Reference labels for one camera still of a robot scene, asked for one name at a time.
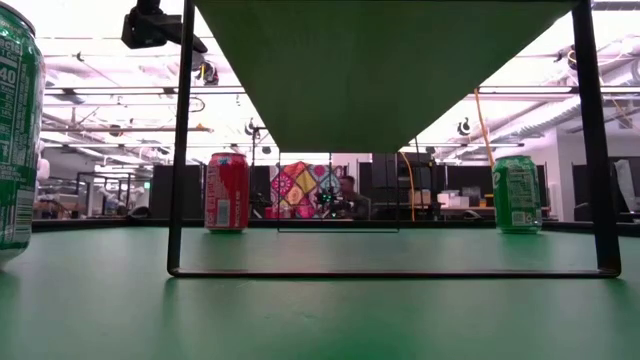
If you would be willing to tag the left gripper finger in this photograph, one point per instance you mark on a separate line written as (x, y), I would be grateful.
(199, 46)

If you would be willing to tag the black background robot arm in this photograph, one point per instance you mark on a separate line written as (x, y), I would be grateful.
(327, 200)

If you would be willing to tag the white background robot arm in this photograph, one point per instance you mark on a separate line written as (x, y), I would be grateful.
(107, 195)
(140, 190)

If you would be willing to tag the wooden shelf black metal legs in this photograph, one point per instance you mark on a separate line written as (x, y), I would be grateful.
(380, 75)

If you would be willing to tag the black ceiling-mounted device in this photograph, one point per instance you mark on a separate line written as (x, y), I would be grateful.
(207, 72)

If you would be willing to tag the long ceiling light strip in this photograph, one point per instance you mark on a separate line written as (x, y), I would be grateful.
(125, 90)

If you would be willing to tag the black hanging hook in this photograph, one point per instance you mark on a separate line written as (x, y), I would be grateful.
(464, 129)
(250, 129)

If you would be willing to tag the red soda can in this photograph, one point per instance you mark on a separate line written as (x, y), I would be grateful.
(227, 192)

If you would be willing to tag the colourful patterned panel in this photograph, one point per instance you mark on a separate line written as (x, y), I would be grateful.
(295, 187)

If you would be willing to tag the white round object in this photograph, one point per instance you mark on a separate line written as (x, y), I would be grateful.
(44, 170)

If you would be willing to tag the green soda can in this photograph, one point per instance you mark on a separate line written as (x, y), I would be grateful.
(20, 150)
(517, 195)

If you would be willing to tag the cluttered background workbench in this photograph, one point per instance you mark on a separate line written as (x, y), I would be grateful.
(75, 200)

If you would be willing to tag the person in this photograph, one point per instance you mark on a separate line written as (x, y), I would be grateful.
(350, 200)

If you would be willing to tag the brown cardboard box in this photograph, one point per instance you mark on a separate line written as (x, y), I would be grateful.
(422, 196)

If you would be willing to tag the white storage box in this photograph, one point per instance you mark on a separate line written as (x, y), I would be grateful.
(452, 200)

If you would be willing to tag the green table mat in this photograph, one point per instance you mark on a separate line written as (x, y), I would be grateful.
(320, 320)

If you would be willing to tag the black dome object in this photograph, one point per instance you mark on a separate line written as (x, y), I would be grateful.
(472, 215)

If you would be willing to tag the black office chair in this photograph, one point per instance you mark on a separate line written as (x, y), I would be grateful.
(587, 212)

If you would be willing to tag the white hanging cloth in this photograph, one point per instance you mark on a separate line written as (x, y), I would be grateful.
(627, 185)

